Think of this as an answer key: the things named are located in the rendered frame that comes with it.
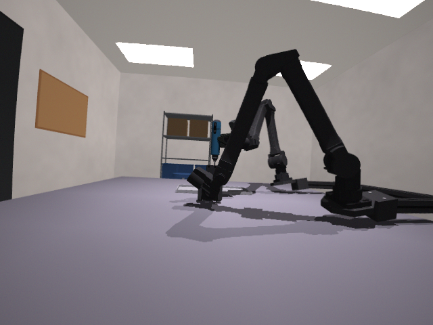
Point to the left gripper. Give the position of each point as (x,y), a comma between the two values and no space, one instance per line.
(202,196)

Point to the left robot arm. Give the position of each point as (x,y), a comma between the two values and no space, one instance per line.
(347,191)

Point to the white shallow rectangular tray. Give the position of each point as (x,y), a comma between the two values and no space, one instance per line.
(226,190)

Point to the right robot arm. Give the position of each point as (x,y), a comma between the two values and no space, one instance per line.
(252,141)

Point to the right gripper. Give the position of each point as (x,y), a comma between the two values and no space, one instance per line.
(223,139)

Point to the blue electric screwdriver barrel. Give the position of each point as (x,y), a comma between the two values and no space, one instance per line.
(215,144)

